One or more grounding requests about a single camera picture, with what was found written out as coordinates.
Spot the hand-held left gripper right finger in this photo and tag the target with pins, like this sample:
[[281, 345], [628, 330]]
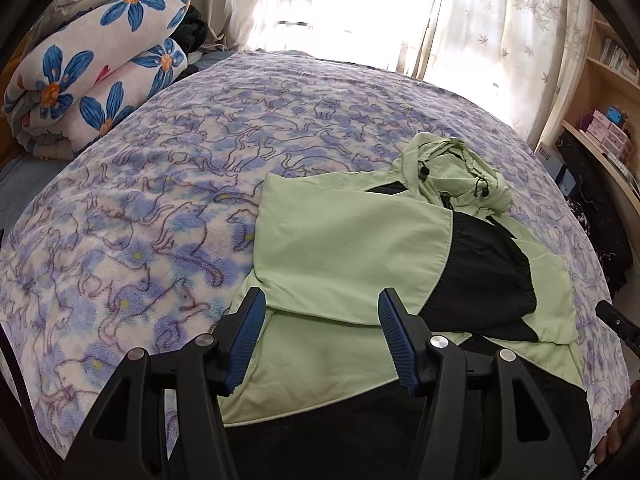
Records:
[[397, 345]]

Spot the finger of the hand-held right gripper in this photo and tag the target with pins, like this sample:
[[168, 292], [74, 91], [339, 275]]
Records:
[[617, 325]]

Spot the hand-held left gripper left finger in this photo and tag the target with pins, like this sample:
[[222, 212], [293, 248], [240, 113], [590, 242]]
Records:
[[247, 340]]

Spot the green and black hooded jacket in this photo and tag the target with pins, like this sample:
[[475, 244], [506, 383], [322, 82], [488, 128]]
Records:
[[340, 240]]

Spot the dark clothes pile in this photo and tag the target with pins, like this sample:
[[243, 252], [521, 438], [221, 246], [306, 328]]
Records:
[[192, 30]]

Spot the person's right hand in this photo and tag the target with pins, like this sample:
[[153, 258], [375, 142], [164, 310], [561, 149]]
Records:
[[625, 420]]

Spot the black patterned clothing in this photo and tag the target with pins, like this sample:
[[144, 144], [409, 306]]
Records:
[[600, 210]]

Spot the purple cat-print blanket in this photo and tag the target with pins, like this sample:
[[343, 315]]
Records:
[[175, 185]]

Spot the white and blue cardboard box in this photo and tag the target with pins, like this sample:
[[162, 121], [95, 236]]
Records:
[[555, 165]]

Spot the pink drawer organizer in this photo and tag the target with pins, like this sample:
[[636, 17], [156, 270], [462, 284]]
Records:
[[607, 135]]

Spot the small blue box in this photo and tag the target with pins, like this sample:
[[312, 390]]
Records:
[[616, 114]]

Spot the wooden bookshelf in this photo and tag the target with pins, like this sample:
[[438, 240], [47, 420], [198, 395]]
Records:
[[600, 95]]

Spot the row of books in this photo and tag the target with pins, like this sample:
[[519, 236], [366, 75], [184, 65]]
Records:
[[620, 57]]

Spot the grey bed sheet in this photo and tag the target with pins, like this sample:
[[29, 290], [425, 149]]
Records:
[[25, 185]]

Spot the blue-flower rolled quilt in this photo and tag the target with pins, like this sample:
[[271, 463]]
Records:
[[90, 70]]

